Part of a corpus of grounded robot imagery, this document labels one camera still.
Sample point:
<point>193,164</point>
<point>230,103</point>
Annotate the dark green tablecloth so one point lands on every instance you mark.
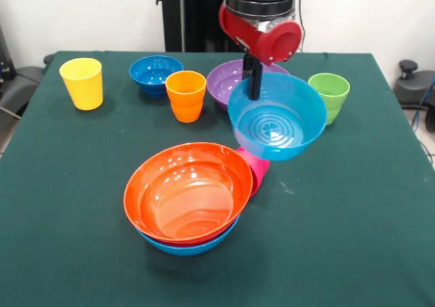
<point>68,218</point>

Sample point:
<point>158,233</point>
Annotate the wide orange-red bowl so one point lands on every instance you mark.
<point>187,198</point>

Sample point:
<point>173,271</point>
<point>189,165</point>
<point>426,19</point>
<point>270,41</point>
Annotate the green plastic cup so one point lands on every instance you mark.
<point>334,86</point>

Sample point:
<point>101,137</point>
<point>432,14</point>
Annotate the pink plastic cup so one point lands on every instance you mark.
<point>260,172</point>

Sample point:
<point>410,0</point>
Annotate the small orange-red bowl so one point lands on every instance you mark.
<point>190,242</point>

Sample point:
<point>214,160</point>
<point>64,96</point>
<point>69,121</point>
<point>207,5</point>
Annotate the yellow plastic cup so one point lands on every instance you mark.
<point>83,89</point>

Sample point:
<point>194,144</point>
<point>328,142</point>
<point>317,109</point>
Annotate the purple plastic bowl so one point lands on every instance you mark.
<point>221,83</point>

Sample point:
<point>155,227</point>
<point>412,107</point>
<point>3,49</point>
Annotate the orange plastic cup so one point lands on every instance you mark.
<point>186,100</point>

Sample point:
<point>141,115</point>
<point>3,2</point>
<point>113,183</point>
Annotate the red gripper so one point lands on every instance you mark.
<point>248,35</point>

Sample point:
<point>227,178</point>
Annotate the small light blue bowl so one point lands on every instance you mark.
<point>282,130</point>

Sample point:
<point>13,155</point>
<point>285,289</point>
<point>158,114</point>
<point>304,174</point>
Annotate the small dark blue bowl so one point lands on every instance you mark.
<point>149,72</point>

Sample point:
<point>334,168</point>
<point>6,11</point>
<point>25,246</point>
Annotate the large light blue bowl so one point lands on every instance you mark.
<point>190,250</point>

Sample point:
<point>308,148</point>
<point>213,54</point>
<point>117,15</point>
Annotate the black equipment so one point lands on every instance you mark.
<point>5,55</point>

